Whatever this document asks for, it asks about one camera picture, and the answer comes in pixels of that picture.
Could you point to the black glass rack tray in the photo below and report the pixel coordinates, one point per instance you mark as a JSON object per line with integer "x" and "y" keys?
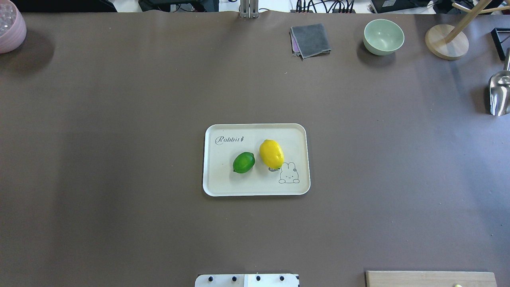
{"x": 498, "y": 40}

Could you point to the grey folded cloth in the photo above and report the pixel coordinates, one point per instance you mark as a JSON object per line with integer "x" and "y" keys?
{"x": 309, "y": 41}

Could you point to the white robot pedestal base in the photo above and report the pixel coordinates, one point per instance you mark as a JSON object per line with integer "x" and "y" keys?
{"x": 248, "y": 280}

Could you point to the metal scoop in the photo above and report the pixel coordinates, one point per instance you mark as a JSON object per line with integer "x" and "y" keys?
{"x": 499, "y": 89}

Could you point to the pink bowl with ice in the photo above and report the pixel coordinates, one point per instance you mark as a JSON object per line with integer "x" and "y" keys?
{"x": 13, "y": 29}

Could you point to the mint green bowl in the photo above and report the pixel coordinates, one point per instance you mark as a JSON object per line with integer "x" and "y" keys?
{"x": 382, "y": 37}

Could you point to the wooden cutting board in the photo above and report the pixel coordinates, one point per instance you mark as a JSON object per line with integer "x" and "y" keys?
{"x": 429, "y": 279}

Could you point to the yellow lemon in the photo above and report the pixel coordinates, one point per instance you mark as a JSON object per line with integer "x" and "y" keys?
{"x": 272, "y": 154}

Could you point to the green lime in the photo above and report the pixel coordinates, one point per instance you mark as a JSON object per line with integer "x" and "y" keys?
{"x": 244, "y": 162}

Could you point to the wooden mug tree stand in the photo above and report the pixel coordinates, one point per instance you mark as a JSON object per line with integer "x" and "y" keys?
{"x": 449, "y": 42}

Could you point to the cream rabbit tray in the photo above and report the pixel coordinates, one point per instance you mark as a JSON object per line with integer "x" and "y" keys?
{"x": 224, "y": 142}

